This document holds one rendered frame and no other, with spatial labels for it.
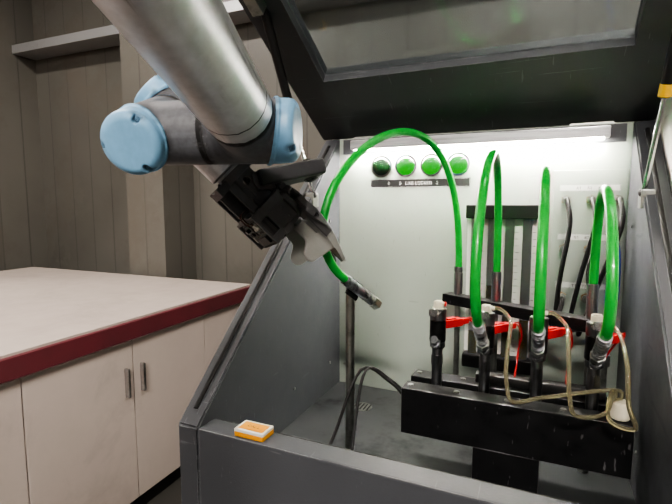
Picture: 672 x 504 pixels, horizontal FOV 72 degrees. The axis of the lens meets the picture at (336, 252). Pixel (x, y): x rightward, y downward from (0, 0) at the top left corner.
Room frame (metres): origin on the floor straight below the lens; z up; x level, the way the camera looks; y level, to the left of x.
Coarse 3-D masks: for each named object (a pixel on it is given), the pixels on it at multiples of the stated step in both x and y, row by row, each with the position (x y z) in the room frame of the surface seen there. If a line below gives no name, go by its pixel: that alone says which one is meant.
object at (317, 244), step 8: (304, 224) 0.69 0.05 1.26; (312, 224) 0.69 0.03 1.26; (304, 232) 0.68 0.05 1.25; (312, 232) 0.69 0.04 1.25; (320, 232) 0.69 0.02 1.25; (312, 240) 0.69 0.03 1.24; (320, 240) 0.69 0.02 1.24; (328, 240) 0.69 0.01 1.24; (336, 240) 0.70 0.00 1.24; (304, 248) 0.68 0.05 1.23; (312, 248) 0.68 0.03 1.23; (320, 248) 0.69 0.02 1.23; (328, 248) 0.69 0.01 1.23; (336, 248) 0.70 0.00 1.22; (304, 256) 0.68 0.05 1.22; (312, 256) 0.68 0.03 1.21; (320, 256) 0.69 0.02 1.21; (336, 256) 0.72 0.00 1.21
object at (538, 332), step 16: (544, 176) 0.67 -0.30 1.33; (544, 192) 0.64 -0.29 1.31; (544, 208) 0.62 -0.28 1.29; (544, 224) 0.60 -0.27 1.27; (544, 240) 0.59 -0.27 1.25; (544, 256) 0.58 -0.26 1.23; (544, 272) 0.58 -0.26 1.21; (544, 288) 0.58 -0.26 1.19; (544, 304) 0.58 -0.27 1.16; (544, 320) 0.60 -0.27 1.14; (544, 336) 0.62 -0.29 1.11
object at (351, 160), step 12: (384, 132) 0.81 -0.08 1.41; (396, 132) 0.82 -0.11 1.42; (408, 132) 0.84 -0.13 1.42; (420, 132) 0.87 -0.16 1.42; (372, 144) 0.78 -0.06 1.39; (432, 144) 0.89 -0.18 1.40; (360, 156) 0.77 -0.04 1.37; (444, 156) 0.92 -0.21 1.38; (348, 168) 0.75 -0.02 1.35; (444, 168) 0.93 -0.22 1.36; (336, 180) 0.73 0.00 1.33; (456, 192) 0.95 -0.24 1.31; (324, 204) 0.72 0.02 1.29; (456, 204) 0.95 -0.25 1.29; (324, 216) 0.71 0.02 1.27; (456, 216) 0.96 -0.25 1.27; (456, 228) 0.96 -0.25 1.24; (456, 240) 0.96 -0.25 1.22; (456, 252) 0.96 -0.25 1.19; (336, 264) 0.73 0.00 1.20; (456, 264) 0.96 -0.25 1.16; (336, 276) 0.74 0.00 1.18
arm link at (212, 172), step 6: (198, 168) 0.66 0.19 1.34; (204, 168) 0.65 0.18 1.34; (210, 168) 0.65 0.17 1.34; (216, 168) 0.64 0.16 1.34; (222, 168) 0.64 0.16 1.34; (228, 168) 0.65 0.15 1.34; (204, 174) 0.66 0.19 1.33; (210, 174) 0.65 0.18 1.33; (216, 174) 0.65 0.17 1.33; (222, 174) 0.65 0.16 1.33; (210, 180) 0.67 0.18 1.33; (216, 180) 0.66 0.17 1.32
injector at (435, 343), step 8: (432, 320) 0.78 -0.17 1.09; (440, 320) 0.77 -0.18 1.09; (432, 328) 0.78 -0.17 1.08; (440, 328) 0.77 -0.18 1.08; (432, 336) 0.76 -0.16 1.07; (440, 336) 0.77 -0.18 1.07; (432, 344) 0.76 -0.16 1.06; (440, 344) 0.77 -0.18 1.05; (432, 352) 0.78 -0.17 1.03; (440, 352) 0.78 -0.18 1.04; (432, 360) 0.78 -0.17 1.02; (440, 360) 0.78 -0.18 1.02; (432, 368) 0.78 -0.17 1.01; (440, 368) 0.78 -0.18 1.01; (432, 376) 0.78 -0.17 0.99; (440, 376) 0.78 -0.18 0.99; (440, 384) 0.78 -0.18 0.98
